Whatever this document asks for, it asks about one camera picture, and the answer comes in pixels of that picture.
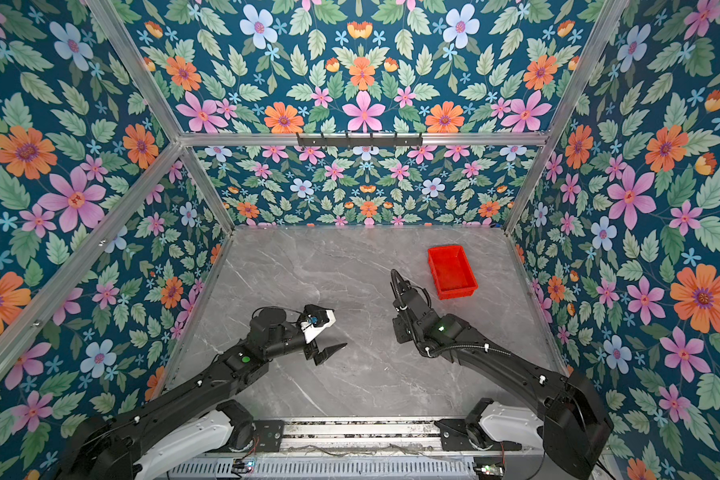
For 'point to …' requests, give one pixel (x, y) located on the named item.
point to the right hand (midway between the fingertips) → (406, 315)
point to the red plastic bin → (452, 271)
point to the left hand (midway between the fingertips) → (340, 325)
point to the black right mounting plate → (455, 437)
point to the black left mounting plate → (268, 433)
